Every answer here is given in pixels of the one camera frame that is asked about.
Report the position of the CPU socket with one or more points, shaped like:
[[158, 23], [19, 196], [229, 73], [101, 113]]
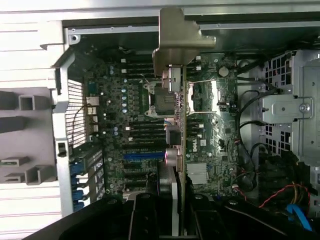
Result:
[[156, 97]]

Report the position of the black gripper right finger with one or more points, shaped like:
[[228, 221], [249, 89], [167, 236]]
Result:
[[207, 220]]

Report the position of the green motherboard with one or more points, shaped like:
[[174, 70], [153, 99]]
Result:
[[117, 100]]

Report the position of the loose green RAM stick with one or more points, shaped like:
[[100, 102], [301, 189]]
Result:
[[8, 163]]

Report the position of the open black PC case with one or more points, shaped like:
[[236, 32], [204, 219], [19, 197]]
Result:
[[62, 117]]

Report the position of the blue slot retainer clip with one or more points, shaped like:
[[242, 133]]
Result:
[[78, 196], [76, 168]]

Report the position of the grey parts rack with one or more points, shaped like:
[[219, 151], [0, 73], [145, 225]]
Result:
[[37, 102]]

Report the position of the metal disk bay cage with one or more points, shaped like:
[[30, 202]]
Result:
[[287, 110]]

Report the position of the round coin battery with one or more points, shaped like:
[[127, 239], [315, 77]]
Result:
[[223, 71]]

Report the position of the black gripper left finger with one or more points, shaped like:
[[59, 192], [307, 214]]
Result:
[[140, 220]]

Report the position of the silver chipset heatsink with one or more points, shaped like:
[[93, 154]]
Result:
[[197, 172]]

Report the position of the installed green RAM stick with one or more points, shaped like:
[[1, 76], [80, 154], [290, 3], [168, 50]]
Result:
[[142, 146]]

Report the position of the metal socket cover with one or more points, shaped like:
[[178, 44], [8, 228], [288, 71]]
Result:
[[205, 96]]

